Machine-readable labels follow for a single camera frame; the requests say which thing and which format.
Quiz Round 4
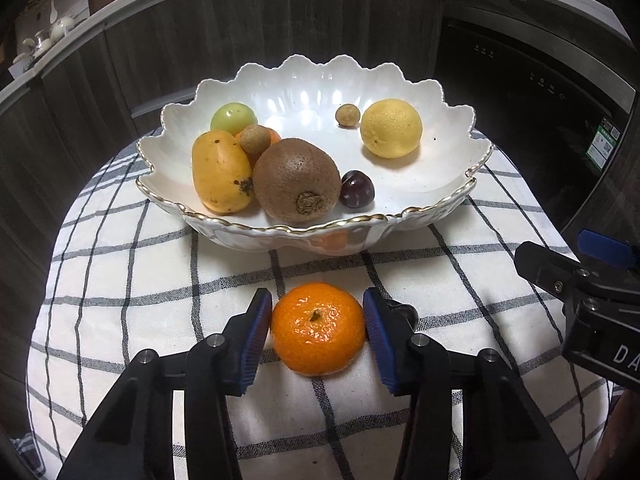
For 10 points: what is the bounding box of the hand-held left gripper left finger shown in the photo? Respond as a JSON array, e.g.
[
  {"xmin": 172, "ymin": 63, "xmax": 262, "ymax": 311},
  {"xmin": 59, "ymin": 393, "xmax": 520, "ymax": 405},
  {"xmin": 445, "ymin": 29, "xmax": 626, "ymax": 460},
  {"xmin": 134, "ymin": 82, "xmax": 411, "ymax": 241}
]
[{"xmin": 57, "ymin": 287, "xmax": 273, "ymax": 480}]

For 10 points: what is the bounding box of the green label sticker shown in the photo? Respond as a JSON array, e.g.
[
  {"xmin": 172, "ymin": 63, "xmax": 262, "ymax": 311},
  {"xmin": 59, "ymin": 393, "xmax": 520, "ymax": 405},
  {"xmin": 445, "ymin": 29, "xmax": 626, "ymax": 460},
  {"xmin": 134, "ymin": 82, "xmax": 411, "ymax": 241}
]
[{"xmin": 586, "ymin": 117, "xmax": 621, "ymax": 171}]

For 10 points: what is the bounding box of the white scalloped bowl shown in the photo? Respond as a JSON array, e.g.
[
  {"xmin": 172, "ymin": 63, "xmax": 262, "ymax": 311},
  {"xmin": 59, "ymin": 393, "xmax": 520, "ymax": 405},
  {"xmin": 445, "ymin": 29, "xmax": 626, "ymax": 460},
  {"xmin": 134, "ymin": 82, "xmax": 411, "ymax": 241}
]
[{"xmin": 136, "ymin": 54, "xmax": 495, "ymax": 261}]

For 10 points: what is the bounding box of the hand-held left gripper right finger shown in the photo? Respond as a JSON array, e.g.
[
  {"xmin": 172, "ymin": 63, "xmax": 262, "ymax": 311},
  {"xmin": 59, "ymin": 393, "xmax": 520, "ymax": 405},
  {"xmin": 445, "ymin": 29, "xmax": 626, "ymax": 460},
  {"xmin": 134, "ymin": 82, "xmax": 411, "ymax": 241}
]
[{"xmin": 362, "ymin": 287, "xmax": 571, "ymax": 480}]

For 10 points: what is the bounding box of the brown longan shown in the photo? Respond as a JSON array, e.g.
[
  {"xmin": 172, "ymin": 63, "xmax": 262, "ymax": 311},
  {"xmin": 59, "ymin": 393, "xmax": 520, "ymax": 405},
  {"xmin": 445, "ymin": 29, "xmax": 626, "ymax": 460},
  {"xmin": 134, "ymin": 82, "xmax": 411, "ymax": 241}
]
[
  {"xmin": 240, "ymin": 126, "xmax": 272, "ymax": 155},
  {"xmin": 335, "ymin": 103, "xmax": 360, "ymax": 128}
]

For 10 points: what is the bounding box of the black dishwasher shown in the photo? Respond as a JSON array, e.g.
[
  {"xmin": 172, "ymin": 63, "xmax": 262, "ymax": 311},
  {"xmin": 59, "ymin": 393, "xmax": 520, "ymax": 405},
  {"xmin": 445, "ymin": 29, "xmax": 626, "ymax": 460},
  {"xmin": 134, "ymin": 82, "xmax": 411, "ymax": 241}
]
[{"xmin": 435, "ymin": 17, "xmax": 632, "ymax": 261}]

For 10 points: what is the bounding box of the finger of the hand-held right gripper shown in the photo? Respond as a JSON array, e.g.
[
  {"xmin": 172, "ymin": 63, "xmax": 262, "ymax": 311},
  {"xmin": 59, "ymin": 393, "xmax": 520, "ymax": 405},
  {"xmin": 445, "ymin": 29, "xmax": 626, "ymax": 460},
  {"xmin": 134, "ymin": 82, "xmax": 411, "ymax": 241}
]
[
  {"xmin": 576, "ymin": 229, "xmax": 640, "ymax": 273},
  {"xmin": 514, "ymin": 241, "xmax": 640, "ymax": 311}
]

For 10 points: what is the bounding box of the green round fruit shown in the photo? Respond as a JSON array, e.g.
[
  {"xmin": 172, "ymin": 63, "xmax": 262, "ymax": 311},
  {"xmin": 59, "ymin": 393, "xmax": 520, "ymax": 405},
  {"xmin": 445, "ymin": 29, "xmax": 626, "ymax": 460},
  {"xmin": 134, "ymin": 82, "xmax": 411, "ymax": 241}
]
[{"xmin": 210, "ymin": 102, "xmax": 258, "ymax": 137}]

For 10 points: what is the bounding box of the white checked cloth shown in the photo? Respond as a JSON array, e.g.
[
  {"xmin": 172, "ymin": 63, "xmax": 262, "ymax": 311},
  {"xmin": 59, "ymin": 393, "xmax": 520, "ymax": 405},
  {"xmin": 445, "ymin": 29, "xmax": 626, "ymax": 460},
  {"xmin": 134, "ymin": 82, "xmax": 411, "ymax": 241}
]
[{"xmin": 25, "ymin": 127, "xmax": 616, "ymax": 480}]

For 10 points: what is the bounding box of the grey patterned fabric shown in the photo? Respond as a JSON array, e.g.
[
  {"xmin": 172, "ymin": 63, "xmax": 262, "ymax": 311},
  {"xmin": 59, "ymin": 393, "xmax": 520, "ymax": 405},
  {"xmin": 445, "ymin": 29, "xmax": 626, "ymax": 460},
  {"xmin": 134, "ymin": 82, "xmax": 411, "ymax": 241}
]
[{"xmin": 10, "ymin": 435, "xmax": 47, "ymax": 477}]

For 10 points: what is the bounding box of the white teapot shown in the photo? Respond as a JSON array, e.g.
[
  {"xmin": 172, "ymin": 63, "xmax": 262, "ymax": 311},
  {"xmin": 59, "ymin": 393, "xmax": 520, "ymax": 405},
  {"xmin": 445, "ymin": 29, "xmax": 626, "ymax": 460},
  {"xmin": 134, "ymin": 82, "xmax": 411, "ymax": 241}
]
[{"xmin": 50, "ymin": 16, "xmax": 77, "ymax": 41}]

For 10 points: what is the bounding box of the large tangerine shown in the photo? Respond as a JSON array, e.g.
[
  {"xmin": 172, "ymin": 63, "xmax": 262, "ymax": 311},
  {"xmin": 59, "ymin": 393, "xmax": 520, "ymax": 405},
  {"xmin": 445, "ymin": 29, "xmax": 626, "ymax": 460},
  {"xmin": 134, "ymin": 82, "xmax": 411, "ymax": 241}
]
[{"xmin": 270, "ymin": 283, "xmax": 367, "ymax": 377}]

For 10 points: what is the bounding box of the yellow lemon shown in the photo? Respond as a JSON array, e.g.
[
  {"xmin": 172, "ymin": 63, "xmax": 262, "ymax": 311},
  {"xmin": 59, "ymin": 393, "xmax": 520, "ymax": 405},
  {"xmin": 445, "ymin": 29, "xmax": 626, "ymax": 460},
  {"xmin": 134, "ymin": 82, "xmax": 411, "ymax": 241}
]
[{"xmin": 360, "ymin": 99, "xmax": 423, "ymax": 160}]

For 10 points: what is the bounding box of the brown kiwi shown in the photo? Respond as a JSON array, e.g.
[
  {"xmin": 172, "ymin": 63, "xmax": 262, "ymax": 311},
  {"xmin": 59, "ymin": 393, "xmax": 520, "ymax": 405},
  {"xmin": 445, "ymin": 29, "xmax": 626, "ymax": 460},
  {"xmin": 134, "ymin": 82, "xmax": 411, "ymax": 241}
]
[{"xmin": 252, "ymin": 139, "xmax": 342, "ymax": 225}]

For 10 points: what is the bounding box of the person's right hand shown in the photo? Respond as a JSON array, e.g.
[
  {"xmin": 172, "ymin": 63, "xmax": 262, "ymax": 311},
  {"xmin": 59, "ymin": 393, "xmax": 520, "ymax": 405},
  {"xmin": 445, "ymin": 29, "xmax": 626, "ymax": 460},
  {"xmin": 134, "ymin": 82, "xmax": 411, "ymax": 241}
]
[{"xmin": 585, "ymin": 390, "xmax": 640, "ymax": 480}]

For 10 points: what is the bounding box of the yellow mango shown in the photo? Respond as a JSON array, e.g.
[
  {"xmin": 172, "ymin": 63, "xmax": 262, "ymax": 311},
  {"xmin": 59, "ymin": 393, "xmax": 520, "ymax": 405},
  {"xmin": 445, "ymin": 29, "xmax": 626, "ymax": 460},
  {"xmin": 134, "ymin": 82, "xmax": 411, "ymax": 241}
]
[{"xmin": 192, "ymin": 130, "xmax": 254, "ymax": 215}]

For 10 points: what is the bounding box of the small tangerine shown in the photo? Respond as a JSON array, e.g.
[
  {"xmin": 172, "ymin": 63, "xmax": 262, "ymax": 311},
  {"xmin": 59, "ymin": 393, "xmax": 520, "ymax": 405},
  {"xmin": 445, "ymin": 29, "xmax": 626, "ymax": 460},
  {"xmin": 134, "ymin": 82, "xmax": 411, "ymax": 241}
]
[{"xmin": 235, "ymin": 126, "xmax": 282, "ymax": 171}]

